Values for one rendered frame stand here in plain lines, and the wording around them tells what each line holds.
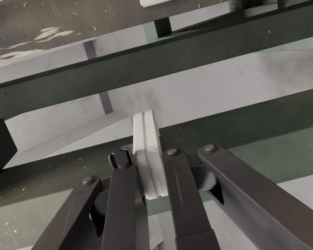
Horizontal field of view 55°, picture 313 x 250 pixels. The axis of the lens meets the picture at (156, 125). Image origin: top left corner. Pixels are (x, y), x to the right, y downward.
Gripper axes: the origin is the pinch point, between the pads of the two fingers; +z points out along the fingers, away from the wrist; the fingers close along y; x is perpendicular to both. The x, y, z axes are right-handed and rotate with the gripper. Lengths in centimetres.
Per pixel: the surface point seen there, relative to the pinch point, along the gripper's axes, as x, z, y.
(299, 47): -12, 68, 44
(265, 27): 2.7, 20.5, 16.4
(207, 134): -7.0, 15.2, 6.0
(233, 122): -7.0, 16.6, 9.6
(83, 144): -107, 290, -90
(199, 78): -51, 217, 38
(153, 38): -4, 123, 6
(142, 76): 0.7, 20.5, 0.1
